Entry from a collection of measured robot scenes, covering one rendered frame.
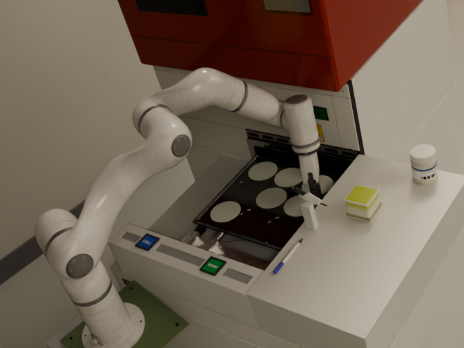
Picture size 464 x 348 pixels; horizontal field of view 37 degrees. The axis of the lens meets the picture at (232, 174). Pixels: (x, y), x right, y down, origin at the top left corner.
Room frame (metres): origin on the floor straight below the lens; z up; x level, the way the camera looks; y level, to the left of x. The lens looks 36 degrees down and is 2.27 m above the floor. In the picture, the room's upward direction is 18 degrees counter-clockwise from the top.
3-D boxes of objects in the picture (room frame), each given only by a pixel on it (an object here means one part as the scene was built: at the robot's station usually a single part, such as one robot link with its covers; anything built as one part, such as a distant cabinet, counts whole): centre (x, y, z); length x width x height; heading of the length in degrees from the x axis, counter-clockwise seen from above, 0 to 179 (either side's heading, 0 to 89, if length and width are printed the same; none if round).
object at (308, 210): (1.46, -0.18, 1.03); 0.06 x 0.04 x 0.13; 133
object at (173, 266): (1.52, 0.22, 0.89); 0.55 x 0.09 x 0.14; 43
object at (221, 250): (1.53, 0.09, 0.87); 0.36 x 0.08 x 0.03; 43
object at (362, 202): (1.44, -0.32, 1.00); 0.07 x 0.07 x 0.07; 43
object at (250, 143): (1.87, -0.24, 0.89); 0.44 x 0.02 x 0.10; 43
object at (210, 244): (1.58, 0.14, 0.89); 0.08 x 0.03 x 0.03; 133
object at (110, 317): (1.44, 0.47, 0.92); 0.19 x 0.19 x 0.18
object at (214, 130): (2.01, -0.13, 1.02); 0.81 x 0.03 x 0.40; 43
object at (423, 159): (1.51, -0.53, 1.01); 0.07 x 0.07 x 0.10
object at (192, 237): (1.64, 0.19, 0.89); 0.08 x 0.03 x 0.03; 133
